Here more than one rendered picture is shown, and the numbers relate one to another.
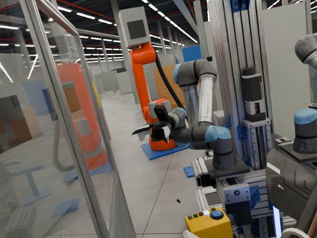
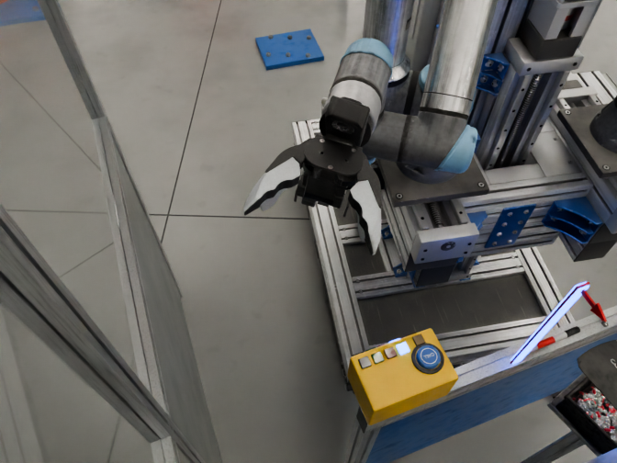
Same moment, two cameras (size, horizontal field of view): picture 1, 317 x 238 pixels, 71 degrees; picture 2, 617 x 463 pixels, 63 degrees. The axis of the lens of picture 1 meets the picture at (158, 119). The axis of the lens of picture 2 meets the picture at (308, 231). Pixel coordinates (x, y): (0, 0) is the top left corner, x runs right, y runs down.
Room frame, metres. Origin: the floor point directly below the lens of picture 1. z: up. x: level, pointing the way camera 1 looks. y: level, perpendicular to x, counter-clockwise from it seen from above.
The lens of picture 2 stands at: (0.52, 0.13, 1.90)
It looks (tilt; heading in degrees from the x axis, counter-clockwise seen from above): 54 degrees down; 346
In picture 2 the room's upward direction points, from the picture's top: straight up
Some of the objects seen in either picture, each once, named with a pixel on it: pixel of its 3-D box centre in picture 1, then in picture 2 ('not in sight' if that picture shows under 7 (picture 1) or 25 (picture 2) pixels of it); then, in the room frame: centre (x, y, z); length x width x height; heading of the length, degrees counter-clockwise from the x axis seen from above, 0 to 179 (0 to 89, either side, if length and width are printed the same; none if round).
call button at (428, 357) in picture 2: (216, 214); (428, 357); (0.79, -0.15, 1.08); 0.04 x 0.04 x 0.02
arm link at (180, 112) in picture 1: (176, 117); (362, 80); (1.09, -0.09, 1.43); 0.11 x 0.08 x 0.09; 150
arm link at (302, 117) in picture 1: (306, 121); not in sight; (1.22, -0.84, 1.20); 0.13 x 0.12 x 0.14; 112
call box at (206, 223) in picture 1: (208, 228); (399, 377); (0.78, -0.10, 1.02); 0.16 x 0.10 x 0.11; 97
